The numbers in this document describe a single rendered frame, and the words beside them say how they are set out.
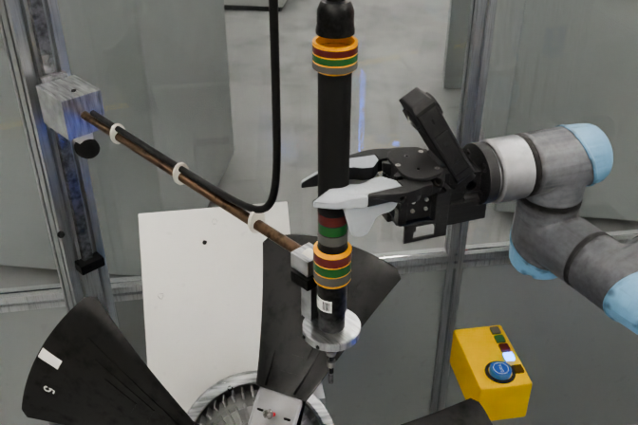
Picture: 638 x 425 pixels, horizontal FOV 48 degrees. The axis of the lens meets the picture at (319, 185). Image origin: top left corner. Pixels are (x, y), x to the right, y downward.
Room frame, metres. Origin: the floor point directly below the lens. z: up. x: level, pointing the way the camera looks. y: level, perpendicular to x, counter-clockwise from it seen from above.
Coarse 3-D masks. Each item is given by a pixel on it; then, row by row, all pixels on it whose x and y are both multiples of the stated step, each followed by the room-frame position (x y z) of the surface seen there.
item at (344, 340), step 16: (304, 256) 0.67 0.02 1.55; (304, 272) 0.66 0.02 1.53; (304, 288) 0.66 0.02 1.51; (304, 304) 0.66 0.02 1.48; (304, 320) 0.66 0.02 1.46; (352, 320) 0.66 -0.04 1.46; (304, 336) 0.64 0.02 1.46; (320, 336) 0.63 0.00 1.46; (336, 336) 0.63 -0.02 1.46; (352, 336) 0.63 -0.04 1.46
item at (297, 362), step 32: (288, 256) 0.87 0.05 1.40; (352, 256) 0.84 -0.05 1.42; (288, 288) 0.83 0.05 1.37; (352, 288) 0.80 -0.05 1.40; (384, 288) 0.79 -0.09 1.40; (288, 320) 0.79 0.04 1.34; (288, 352) 0.75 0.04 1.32; (320, 352) 0.73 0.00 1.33; (256, 384) 0.75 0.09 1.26; (288, 384) 0.72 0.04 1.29
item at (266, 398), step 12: (264, 396) 0.73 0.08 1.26; (276, 396) 0.72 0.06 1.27; (288, 396) 0.71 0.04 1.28; (264, 408) 0.71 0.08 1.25; (276, 408) 0.70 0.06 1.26; (288, 408) 0.69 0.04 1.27; (300, 408) 0.68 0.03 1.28; (252, 420) 0.71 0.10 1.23; (264, 420) 0.70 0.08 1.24; (276, 420) 0.69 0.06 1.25
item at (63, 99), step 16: (48, 80) 1.12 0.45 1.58; (64, 80) 1.13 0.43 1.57; (80, 80) 1.13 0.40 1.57; (48, 96) 1.07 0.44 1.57; (64, 96) 1.06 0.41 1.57; (80, 96) 1.07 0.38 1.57; (96, 96) 1.08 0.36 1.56; (48, 112) 1.08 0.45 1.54; (64, 112) 1.04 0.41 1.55; (80, 112) 1.06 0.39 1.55; (64, 128) 1.05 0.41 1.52; (80, 128) 1.06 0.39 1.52; (96, 128) 1.08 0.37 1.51
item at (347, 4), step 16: (336, 0) 0.64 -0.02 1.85; (320, 16) 0.64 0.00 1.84; (336, 16) 0.63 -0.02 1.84; (352, 16) 0.64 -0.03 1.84; (320, 32) 0.64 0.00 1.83; (336, 32) 0.63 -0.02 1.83; (352, 32) 0.64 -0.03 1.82; (320, 288) 0.64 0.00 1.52; (336, 288) 0.63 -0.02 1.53; (320, 304) 0.64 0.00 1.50; (336, 304) 0.64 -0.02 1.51; (320, 320) 0.64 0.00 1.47; (336, 320) 0.64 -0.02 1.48
